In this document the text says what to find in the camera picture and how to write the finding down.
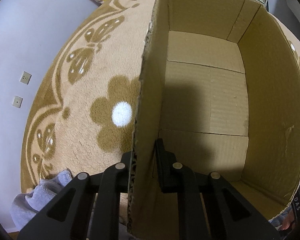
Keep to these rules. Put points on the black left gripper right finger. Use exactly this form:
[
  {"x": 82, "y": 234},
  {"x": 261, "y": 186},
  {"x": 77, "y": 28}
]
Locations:
[{"x": 208, "y": 206}]

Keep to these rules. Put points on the upper beige wall socket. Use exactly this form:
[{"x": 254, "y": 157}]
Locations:
[{"x": 25, "y": 78}]

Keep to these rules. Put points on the beige wall socket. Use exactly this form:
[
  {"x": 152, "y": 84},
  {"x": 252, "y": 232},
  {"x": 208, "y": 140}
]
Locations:
[
  {"x": 17, "y": 101},
  {"x": 25, "y": 78}
]

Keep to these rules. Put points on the brown cardboard box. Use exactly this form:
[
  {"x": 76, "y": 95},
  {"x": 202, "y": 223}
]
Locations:
[{"x": 220, "y": 85}]

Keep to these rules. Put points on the lower beige wall socket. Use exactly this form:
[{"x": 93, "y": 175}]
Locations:
[{"x": 17, "y": 101}]

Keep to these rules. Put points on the grey fleece cloth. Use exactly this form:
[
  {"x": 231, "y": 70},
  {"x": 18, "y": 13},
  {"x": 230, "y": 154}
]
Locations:
[{"x": 26, "y": 205}]

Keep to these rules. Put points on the beige floral round rug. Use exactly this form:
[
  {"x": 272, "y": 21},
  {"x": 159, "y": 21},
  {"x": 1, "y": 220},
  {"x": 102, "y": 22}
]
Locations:
[{"x": 84, "y": 114}]

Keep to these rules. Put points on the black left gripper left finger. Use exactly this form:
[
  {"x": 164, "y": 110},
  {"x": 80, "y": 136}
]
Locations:
[{"x": 87, "y": 208}]

